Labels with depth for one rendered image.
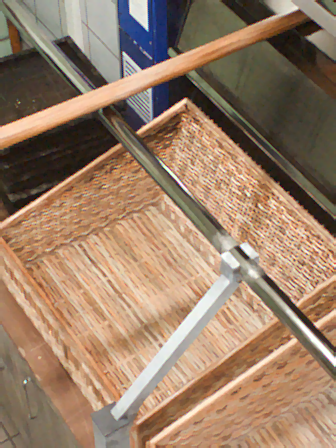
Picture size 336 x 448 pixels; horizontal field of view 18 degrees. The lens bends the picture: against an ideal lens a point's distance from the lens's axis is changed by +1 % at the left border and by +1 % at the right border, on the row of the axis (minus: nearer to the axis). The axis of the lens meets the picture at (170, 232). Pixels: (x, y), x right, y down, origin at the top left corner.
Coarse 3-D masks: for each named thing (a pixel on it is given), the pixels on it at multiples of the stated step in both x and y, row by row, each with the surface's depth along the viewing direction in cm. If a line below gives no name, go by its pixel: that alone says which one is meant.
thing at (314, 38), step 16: (240, 0) 187; (256, 0) 183; (272, 0) 182; (288, 0) 182; (256, 16) 185; (272, 16) 180; (288, 32) 178; (304, 32) 175; (320, 32) 175; (304, 48) 176; (320, 48) 172; (320, 64) 173
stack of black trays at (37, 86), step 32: (0, 64) 230; (32, 64) 231; (0, 96) 224; (32, 96) 224; (64, 96) 224; (64, 128) 215; (96, 128) 221; (0, 160) 217; (32, 160) 218; (64, 160) 222; (0, 192) 229; (32, 192) 222
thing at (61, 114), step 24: (264, 24) 172; (288, 24) 174; (216, 48) 169; (240, 48) 171; (144, 72) 164; (168, 72) 165; (96, 96) 161; (120, 96) 163; (24, 120) 157; (48, 120) 158; (72, 120) 160; (0, 144) 155
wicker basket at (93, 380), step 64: (192, 128) 215; (64, 192) 212; (128, 192) 223; (192, 192) 220; (256, 192) 202; (0, 256) 212; (64, 256) 221; (128, 256) 221; (192, 256) 220; (320, 256) 191; (64, 320) 191; (128, 320) 209; (256, 320) 209; (128, 384) 199; (192, 384) 178
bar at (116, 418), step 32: (32, 32) 178; (64, 64) 171; (128, 128) 161; (160, 160) 156; (192, 224) 149; (224, 256) 143; (256, 256) 143; (224, 288) 144; (256, 288) 139; (192, 320) 146; (288, 320) 135; (160, 352) 149; (320, 352) 131; (96, 416) 151; (128, 416) 152
